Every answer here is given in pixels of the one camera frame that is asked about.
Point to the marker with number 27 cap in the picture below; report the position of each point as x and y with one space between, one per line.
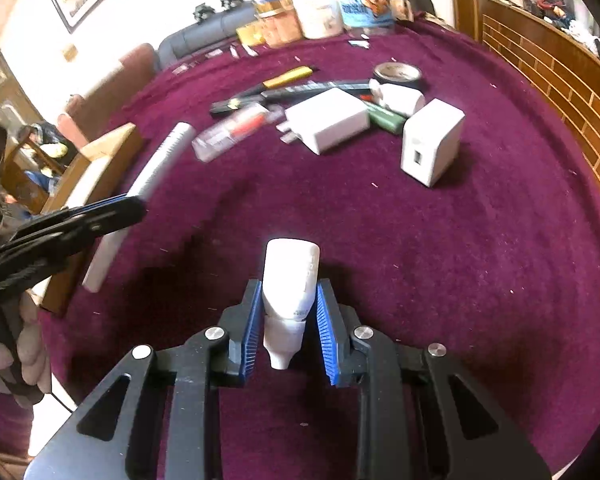
226 133

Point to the wooden glass display cabinet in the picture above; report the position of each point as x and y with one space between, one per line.
37 154

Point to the purple velvet tablecloth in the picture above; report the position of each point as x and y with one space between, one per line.
500 261

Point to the small white glue bottle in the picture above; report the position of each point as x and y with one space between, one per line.
288 293

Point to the metal tweezers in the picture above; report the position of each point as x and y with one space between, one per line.
240 51

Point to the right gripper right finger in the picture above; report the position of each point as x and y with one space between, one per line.
421 414

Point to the black gold lipstick tube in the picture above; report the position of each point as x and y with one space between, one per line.
223 108

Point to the clear jar with cartoon label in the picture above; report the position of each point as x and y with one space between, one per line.
366 17

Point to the white charger with prongs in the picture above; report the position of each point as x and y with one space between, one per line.
325 121

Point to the orange labelled jar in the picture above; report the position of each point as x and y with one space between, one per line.
278 21

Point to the white tube with red label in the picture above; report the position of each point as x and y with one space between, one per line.
143 187

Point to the wooden cabinet counter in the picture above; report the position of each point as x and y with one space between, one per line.
566 73

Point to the long black marker pen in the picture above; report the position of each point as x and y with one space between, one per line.
312 88

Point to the black leather sofa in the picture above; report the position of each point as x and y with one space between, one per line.
213 31

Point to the small battery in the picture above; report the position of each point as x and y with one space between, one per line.
363 44

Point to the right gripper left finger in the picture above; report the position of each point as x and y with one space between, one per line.
156 414

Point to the white power adapter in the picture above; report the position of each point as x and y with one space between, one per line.
431 140

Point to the brown chair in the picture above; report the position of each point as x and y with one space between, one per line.
86 116

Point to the yellow black pen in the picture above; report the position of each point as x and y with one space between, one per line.
281 80

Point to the green rectangular tube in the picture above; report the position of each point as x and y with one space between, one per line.
385 119

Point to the black electrical tape roll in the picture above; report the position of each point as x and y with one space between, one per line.
402 74

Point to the white bottle orange cap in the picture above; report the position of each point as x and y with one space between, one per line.
398 99

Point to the wooden tray box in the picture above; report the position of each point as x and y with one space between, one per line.
93 175

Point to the left gloved hand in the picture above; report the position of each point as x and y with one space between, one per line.
22 317

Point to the yellow tape roll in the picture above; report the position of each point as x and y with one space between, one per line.
251 35

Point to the white plastic jar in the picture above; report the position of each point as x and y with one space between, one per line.
319 19

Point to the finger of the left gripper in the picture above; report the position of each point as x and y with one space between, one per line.
95 219

